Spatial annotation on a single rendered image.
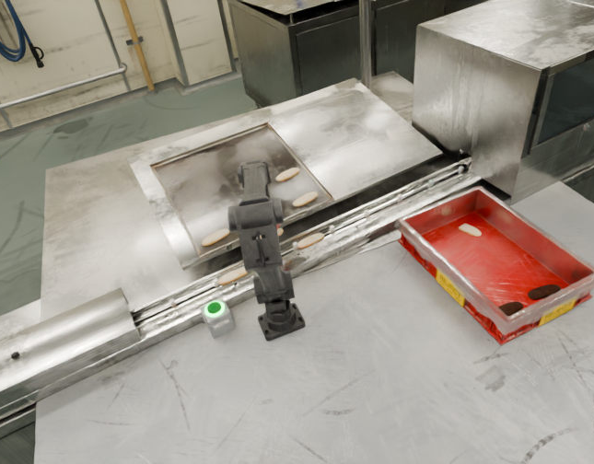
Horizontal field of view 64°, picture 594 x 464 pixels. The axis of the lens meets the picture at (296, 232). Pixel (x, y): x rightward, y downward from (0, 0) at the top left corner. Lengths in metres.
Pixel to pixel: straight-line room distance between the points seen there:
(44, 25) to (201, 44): 1.31
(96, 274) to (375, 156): 1.08
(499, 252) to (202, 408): 0.98
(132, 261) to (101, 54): 3.44
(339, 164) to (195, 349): 0.85
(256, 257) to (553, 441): 0.76
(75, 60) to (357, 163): 3.58
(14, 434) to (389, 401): 1.00
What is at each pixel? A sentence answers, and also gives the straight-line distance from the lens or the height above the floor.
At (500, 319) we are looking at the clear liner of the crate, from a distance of 1.29.
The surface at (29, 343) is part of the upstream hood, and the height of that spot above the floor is 0.92.
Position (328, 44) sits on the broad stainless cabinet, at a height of 0.76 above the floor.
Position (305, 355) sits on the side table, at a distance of 1.31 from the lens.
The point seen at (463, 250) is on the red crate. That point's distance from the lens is 1.58.
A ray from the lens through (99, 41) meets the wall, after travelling 4.94.
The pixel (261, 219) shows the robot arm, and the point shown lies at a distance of 0.92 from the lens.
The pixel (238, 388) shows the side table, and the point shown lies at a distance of 1.29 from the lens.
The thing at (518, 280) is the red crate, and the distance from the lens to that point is 1.52.
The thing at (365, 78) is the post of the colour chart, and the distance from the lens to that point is 2.51.
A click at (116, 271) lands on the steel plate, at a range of 1.72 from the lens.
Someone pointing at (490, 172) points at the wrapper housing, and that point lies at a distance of 1.78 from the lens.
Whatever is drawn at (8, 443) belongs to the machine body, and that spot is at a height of 0.72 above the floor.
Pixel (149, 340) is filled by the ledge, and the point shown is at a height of 0.85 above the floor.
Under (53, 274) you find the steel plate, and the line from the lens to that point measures 1.83.
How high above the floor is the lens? 1.90
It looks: 41 degrees down
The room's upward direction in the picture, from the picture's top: 9 degrees counter-clockwise
